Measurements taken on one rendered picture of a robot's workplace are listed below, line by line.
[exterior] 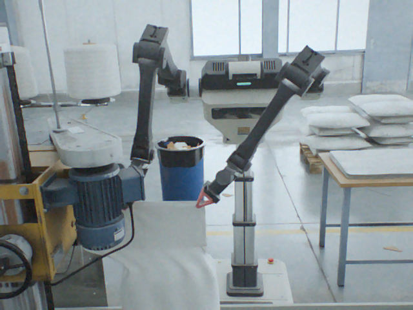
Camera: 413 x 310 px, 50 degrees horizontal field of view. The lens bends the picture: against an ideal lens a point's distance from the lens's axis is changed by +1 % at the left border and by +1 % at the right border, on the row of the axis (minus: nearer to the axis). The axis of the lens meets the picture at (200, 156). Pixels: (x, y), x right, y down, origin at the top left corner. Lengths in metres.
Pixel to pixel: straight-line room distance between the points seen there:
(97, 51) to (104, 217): 0.49
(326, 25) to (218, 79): 7.97
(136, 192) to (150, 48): 0.47
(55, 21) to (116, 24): 1.27
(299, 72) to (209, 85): 0.61
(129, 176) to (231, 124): 0.85
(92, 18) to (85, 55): 8.52
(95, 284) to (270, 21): 7.53
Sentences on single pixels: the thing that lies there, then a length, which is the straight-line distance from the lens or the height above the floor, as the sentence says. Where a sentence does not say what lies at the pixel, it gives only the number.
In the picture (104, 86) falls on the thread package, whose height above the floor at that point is 1.56.
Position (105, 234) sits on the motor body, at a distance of 1.37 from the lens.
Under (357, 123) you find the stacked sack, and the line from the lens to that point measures 5.03.
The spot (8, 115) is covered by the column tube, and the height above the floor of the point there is 1.52.
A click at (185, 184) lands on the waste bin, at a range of 3.94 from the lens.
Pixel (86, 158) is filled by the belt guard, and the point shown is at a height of 1.39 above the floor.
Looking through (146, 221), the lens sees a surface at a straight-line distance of 1.76.
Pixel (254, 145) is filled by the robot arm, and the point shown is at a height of 1.31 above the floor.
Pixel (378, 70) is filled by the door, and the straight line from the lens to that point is 10.20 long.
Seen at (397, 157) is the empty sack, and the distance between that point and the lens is 3.27.
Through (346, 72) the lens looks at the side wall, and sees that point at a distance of 10.08.
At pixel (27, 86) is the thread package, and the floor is 1.57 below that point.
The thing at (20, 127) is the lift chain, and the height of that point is 1.48.
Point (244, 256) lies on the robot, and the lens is 2.48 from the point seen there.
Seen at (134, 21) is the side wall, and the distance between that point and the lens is 9.70.
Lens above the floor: 1.76
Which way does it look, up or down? 18 degrees down
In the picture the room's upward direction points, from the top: 2 degrees counter-clockwise
